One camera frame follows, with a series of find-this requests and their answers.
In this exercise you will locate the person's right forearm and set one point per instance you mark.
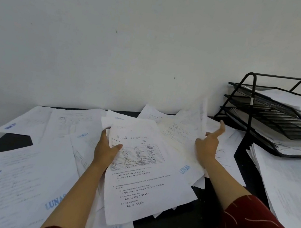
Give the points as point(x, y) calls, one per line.
point(224, 185)

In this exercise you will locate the thick white paper stack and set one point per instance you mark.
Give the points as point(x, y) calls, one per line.
point(297, 147)

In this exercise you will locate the person's left hand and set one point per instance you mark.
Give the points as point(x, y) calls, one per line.
point(103, 153)

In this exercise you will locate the large white paper stack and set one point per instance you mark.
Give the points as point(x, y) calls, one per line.
point(291, 190)

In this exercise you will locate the person's right hand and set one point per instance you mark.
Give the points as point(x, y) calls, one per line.
point(206, 149)

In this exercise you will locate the person's left thumb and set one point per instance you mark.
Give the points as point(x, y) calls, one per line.
point(116, 148)

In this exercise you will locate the black mesh document tray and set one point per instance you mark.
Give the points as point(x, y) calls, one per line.
point(292, 126)

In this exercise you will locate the person's right thumb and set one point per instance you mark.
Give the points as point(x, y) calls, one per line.
point(199, 144)

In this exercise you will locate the person's left forearm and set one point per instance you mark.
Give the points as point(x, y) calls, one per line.
point(75, 200)

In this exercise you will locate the pile of scattered paper sheets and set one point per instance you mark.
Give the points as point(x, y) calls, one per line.
point(22, 178)

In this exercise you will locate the handwritten sheet with blue stamp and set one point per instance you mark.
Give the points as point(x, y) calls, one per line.
point(181, 134)

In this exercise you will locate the printed sheet with table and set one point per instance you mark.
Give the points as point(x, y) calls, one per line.
point(150, 191)

